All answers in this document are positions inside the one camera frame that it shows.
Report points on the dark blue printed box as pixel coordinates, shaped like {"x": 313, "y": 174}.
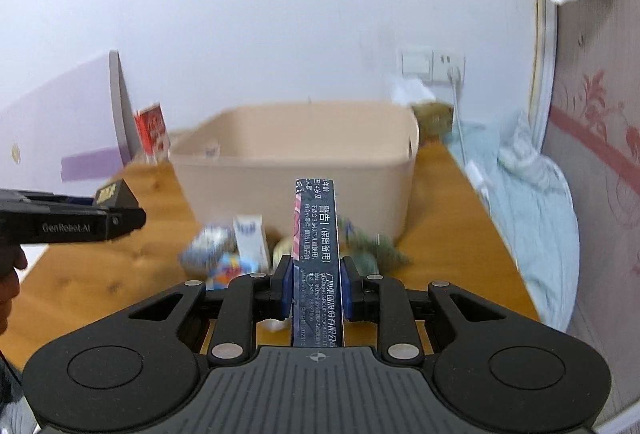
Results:
{"x": 317, "y": 317}

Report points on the light blue bed blanket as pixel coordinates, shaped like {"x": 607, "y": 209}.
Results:
{"x": 528, "y": 199}

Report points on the blue white snack packet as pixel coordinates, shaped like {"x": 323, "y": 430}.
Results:
{"x": 212, "y": 254}

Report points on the black gold small box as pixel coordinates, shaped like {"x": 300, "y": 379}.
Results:
{"x": 116, "y": 195}

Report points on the wooden headboard frame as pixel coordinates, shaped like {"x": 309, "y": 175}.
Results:
{"x": 546, "y": 37}

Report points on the white blue small box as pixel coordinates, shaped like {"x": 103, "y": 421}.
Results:
{"x": 251, "y": 240}

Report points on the green checked cloth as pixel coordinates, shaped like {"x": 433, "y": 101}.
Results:
{"x": 371, "y": 254}

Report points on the beige plastic storage bin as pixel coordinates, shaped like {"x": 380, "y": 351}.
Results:
{"x": 245, "y": 161}

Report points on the white wall socket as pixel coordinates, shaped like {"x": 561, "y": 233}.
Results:
{"x": 447, "y": 64}

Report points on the red white milk carton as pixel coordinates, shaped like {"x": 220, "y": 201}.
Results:
{"x": 152, "y": 132}

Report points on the left hand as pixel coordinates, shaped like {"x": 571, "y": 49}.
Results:
{"x": 10, "y": 284}

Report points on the white wall switch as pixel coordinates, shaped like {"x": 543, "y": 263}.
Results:
{"x": 417, "y": 62}

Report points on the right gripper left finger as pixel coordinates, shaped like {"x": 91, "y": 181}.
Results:
{"x": 282, "y": 288}

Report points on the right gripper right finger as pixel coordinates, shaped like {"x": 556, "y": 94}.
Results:
{"x": 352, "y": 290}

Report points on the gold tissue box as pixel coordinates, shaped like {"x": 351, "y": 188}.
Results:
{"x": 434, "y": 117}

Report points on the purple cabinet panel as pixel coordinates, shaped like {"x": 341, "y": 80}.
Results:
{"x": 71, "y": 134}

